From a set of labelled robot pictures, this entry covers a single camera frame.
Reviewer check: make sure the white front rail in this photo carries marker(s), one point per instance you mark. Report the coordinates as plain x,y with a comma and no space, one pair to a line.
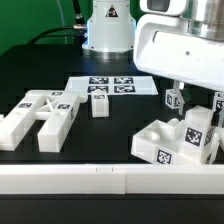
111,179

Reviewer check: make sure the white chair back frame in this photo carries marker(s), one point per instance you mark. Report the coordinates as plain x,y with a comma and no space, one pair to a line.
57,109

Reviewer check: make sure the white tagged cube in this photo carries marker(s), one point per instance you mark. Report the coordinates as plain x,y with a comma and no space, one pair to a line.
171,99

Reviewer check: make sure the white tagged block right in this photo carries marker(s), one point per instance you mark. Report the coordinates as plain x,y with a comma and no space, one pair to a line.
218,101

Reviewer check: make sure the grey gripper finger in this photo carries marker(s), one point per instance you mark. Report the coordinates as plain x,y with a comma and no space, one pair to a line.
218,118

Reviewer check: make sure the white chair seat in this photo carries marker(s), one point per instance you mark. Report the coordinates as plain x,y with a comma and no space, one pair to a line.
159,143

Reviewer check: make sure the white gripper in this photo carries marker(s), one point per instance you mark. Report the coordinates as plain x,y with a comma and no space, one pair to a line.
164,47

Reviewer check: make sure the white marker base plate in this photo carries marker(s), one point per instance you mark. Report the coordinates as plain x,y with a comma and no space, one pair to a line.
113,85

